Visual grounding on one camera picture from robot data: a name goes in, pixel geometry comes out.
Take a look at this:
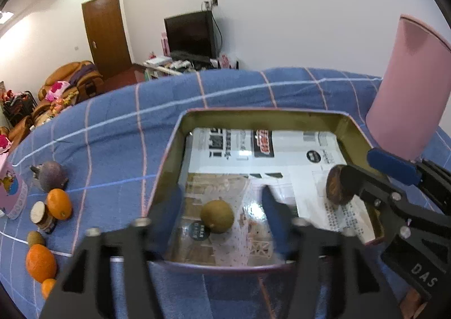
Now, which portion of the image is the dark brown mangosteen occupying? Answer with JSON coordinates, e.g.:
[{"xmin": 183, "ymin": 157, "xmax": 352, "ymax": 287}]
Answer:
[{"xmin": 326, "ymin": 165, "xmax": 354, "ymax": 205}]

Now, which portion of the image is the black rack with toys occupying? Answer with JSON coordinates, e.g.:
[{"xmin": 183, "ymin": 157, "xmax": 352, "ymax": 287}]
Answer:
[{"xmin": 1, "ymin": 82, "xmax": 37, "ymax": 127}]

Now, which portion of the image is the oval orange front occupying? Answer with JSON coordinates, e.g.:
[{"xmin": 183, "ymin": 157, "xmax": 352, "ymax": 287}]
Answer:
[{"xmin": 41, "ymin": 278, "xmax": 56, "ymax": 300}]

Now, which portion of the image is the small jar beige lid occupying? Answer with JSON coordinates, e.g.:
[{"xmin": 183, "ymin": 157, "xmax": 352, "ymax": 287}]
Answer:
[{"xmin": 30, "ymin": 201, "xmax": 57, "ymax": 234}]

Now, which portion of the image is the pink tin box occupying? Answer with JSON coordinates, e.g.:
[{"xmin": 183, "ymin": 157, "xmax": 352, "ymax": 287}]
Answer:
[{"xmin": 148, "ymin": 108, "xmax": 383, "ymax": 272}]

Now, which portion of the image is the small orange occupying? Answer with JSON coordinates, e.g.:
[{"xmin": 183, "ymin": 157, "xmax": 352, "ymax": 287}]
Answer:
[{"xmin": 46, "ymin": 188, "xmax": 73, "ymax": 221}]

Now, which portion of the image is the black television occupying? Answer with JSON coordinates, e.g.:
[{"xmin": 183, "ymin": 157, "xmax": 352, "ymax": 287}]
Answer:
[{"xmin": 164, "ymin": 10, "xmax": 218, "ymax": 58}]

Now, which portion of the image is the brown leather sofa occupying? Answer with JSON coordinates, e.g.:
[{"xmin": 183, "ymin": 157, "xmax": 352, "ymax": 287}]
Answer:
[{"xmin": 1, "ymin": 116, "xmax": 33, "ymax": 153}]

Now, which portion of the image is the white tv stand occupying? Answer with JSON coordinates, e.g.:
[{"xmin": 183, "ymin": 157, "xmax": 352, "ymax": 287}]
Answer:
[{"xmin": 143, "ymin": 53, "xmax": 240, "ymax": 82}]

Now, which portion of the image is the brown wooden door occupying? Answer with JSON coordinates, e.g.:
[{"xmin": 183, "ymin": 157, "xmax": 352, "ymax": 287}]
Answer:
[{"xmin": 82, "ymin": 0, "xmax": 131, "ymax": 78}]

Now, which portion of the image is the purple round fruit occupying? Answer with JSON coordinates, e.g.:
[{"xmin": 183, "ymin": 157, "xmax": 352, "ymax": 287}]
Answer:
[{"xmin": 30, "ymin": 161, "xmax": 68, "ymax": 192}]

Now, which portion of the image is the pink cartoon mug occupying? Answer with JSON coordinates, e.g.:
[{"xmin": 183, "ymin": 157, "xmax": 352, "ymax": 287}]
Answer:
[{"xmin": 0, "ymin": 155, "xmax": 28, "ymax": 220}]

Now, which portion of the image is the brown leather armchair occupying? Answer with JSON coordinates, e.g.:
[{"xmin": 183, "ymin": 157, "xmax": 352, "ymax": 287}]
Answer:
[{"xmin": 32, "ymin": 61, "xmax": 104, "ymax": 121}]

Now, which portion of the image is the blue plaid tablecloth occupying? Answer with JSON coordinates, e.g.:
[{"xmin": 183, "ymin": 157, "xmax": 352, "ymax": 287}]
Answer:
[{"xmin": 1, "ymin": 68, "xmax": 381, "ymax": 318}]

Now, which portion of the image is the wooden coffee table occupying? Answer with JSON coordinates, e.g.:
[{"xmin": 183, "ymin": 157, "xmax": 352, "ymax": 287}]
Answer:
[{"xmin": 31, "ymin": 91, "xmax": 79, "ymax": 127}]

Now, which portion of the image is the green kiwi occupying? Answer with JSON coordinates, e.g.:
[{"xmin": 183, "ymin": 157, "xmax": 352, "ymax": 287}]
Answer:
[
  {"xmin": 200, "ymin": 200, "xmax": 235, "ymax": 234},
  {"xmin": 27, "ymin": 230, "xmax": 46, "ymax": 248}
]

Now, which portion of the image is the right hand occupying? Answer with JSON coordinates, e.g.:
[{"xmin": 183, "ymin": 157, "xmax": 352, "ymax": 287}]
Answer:
[{"xmin": 399, "ymin": 288, "xmax": 450, "ymax": 318}]

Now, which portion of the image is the large orange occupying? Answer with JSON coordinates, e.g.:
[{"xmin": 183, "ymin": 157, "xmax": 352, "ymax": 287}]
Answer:
[{"xmin": 25, "ymin": 244, "xmax": 57, "ymax": 283}]

